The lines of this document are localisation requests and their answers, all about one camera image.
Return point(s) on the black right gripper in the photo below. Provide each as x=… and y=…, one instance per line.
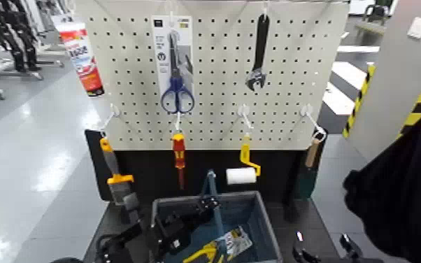
x=346, y=261

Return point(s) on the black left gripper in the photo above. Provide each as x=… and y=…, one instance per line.
x=172, y=231

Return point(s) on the blue grey plastic crate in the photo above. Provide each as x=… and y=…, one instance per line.
x=243, y=216

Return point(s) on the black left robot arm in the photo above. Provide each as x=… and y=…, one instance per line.
x=122, y=237

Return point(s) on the printed packaged item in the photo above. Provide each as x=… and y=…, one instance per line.
x=237, y=240

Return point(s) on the yellow black hand tool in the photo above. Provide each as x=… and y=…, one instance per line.
x=205, y=253

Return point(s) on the red yellow screwdriver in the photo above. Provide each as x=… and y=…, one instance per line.
x=179, y=150

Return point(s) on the black back panel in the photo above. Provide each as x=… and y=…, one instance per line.
x=151, y=172

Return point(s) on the white perforated pegboard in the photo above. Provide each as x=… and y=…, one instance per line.
x=214, y=121

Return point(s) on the white pegboard hook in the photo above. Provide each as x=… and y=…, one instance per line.
x=307, y=110
x=177, y=123
x=265, y=7
x=114, y=111
x=244, y=111
x=170, y=9

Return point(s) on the dark navy cloth mass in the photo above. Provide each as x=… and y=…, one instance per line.
x=405, y=191

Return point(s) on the blue scissors on package card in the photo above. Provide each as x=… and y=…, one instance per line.
x=175, y=86

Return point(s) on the long yellow black hazard strip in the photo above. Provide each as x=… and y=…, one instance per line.
x=359, y=99

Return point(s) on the black adjustable wrench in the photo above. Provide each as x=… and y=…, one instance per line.
x=260, y=47

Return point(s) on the red white sealant cartridge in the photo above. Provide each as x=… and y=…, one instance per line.
x=83, y=58

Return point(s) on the grey chair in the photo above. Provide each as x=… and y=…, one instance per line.
x=374, y=20

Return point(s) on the black robot on stand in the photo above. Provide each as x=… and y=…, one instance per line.
x=16, y=33

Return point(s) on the grey black wrist camera box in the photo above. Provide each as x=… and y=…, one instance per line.
x=131, y=202

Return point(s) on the white stand frame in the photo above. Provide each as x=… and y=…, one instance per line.
x=12, y=74

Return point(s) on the white wall switch plate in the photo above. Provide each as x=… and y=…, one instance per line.
x=418, y=28

